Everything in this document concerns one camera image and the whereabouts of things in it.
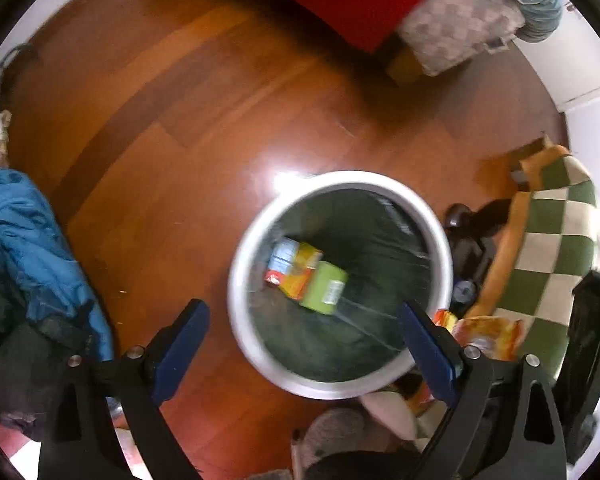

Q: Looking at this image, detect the orange snack box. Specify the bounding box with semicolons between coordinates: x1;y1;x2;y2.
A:
264;238;325;301

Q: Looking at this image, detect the black device on floor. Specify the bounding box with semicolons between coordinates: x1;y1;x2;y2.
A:
445;200;512;311

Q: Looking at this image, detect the grey slipper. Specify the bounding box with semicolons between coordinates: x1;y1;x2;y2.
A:
291;406;376;473

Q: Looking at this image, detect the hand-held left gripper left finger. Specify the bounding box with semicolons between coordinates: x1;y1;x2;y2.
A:
38;298;211;480

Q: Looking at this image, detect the orange snack bag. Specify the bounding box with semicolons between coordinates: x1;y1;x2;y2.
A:
432;309;526;361

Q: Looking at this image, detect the green checkered mat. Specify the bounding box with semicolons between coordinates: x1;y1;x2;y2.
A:
467;144;600;383

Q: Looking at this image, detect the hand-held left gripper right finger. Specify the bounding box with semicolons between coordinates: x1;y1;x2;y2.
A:
397;301;567;480

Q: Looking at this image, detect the checkered grey blanket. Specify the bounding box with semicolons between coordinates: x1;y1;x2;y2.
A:
396;0;526;77

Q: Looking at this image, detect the black clothing pile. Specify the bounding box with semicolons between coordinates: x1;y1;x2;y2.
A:
0;260;93;441

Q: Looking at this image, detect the white round trash bin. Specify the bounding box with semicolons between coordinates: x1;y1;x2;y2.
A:
228;170;454;400

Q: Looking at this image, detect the green carton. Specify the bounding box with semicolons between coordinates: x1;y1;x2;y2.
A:
298;261;350;315

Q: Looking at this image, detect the blue jacket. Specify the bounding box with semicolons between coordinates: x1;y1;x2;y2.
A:
0;169;115;361

